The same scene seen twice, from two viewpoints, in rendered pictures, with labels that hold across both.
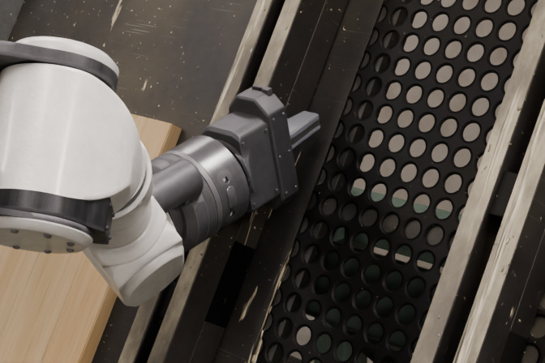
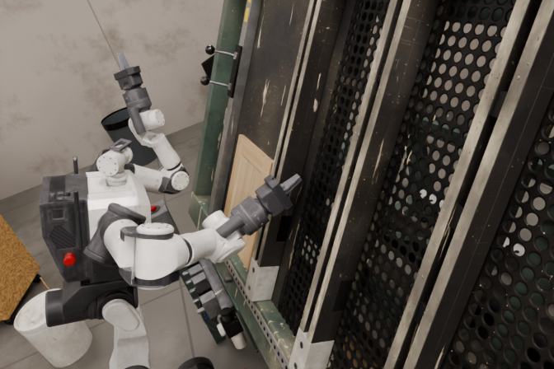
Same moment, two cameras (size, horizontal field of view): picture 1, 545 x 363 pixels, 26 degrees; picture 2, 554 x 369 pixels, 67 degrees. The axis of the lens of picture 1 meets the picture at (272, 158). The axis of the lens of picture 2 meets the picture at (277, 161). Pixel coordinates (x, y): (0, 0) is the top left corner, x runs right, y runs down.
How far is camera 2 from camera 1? 0.66 m
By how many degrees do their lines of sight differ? 30
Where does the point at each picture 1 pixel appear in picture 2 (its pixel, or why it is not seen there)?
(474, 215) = (326, 240)
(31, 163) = (140, 270)
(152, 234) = (218, 250)
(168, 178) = (229, 224)
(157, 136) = (268, 166)
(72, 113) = (150, 254)
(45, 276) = not seen: hidden behind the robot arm
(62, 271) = not seen: hidden behind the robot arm
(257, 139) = (269, 196)
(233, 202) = (260, 221)
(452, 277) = (321, 260)
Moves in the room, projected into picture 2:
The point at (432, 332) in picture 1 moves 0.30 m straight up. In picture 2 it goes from (316, 278) to (283, 175)
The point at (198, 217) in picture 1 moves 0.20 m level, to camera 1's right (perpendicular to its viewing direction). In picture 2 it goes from (246, 230) to (317, 232)
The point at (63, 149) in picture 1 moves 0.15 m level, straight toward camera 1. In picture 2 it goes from (149, 265) to (113, 327)
